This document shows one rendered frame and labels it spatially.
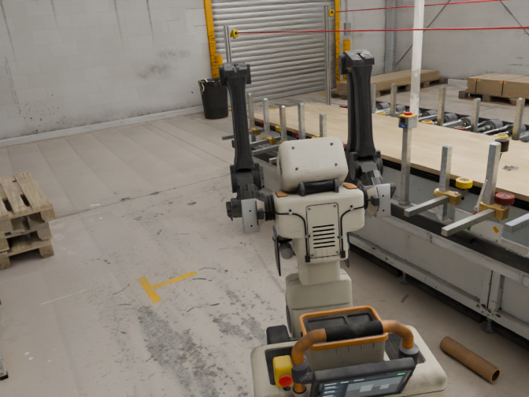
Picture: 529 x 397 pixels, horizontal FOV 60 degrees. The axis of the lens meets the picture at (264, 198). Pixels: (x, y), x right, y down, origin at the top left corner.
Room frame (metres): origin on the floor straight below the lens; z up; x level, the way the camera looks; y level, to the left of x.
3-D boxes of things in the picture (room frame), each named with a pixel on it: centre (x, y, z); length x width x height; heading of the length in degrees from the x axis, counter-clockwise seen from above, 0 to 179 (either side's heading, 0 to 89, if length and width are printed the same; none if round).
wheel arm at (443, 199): (2.08, -0.86, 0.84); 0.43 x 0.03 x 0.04; 119
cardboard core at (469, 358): (1.86, -0.99, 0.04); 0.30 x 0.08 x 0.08; 29
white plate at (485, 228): (1.96, -1.01, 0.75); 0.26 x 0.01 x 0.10; 29
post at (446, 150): (2.17, -0.92, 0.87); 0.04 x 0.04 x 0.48; 29
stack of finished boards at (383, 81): (10.28, -2.97, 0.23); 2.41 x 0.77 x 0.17; 121
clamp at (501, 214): (1.93, -1.06, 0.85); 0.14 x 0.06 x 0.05; 29
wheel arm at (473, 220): (1.85, -0.95, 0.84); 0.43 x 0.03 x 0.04; 119
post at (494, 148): (1.95, -1.05, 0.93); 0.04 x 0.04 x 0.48; 29
